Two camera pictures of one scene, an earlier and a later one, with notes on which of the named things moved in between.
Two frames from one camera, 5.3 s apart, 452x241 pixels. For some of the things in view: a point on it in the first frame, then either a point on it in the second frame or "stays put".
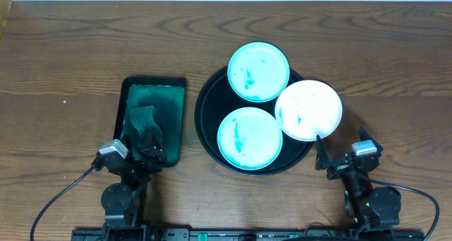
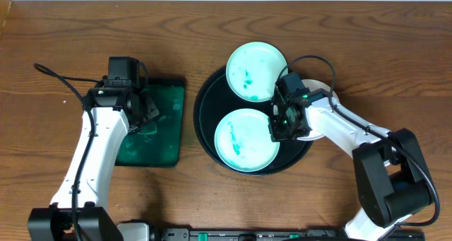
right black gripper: (322, 160) → (276, 133)
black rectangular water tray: (167, 97) stays put
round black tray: (216, 100) stays put
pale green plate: (248, 138) stays put
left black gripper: (140, 160) → (147, 110)
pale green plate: (258, 72) stays put
